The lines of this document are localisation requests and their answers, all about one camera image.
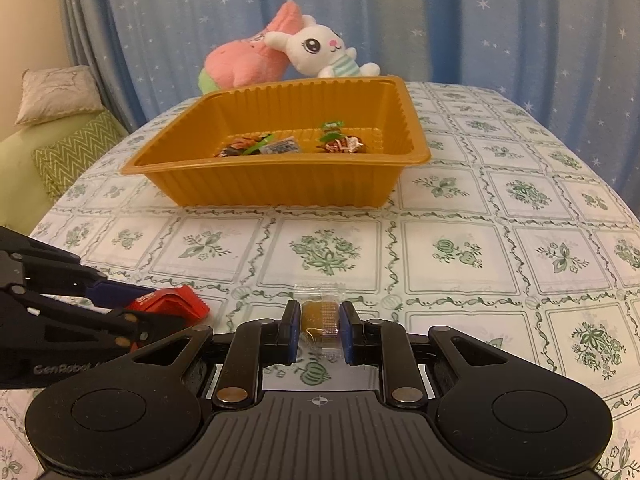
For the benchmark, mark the light green sofa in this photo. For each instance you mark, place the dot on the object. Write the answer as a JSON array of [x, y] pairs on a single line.
[[17, 175]]

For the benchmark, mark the white rabbit plush toy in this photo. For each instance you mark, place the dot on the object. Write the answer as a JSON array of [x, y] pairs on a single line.
[[320, 50]]

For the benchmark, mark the red snack packet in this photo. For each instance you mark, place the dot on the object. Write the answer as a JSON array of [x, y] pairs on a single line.
[[172, 305]]

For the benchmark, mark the white blue snack packet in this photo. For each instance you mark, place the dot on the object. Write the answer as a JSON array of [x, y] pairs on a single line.
[[281, 147]]

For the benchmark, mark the black snack packet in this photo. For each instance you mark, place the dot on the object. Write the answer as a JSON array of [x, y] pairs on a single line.
[[240, 146]]

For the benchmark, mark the orange plastic tray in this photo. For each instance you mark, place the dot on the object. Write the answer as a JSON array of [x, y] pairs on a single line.
[[280, 180]]

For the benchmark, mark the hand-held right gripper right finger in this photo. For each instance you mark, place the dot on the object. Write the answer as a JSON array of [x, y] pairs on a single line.
[[350, 332]]

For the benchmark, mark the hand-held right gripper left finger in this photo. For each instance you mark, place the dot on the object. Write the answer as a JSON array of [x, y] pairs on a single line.
[[290, 332]]

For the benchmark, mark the caramel candy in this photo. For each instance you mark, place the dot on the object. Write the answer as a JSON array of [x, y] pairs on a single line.
[[320, 317]]

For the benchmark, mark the green zigzag pillow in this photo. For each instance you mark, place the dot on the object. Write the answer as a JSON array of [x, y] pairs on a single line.
[[75, 152]]

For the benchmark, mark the blue starred curtain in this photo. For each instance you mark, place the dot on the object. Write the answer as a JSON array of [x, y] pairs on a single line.
[[475, 20]]

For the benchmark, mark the beige pillow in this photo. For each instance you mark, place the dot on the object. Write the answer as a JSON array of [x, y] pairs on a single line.
[[57, 92]]

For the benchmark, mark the pink plush toy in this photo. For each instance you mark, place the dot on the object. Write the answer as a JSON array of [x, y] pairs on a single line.
[[240, 65]]

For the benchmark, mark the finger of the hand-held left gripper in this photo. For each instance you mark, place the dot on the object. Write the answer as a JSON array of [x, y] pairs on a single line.
[[125, 327], [120, 292]]

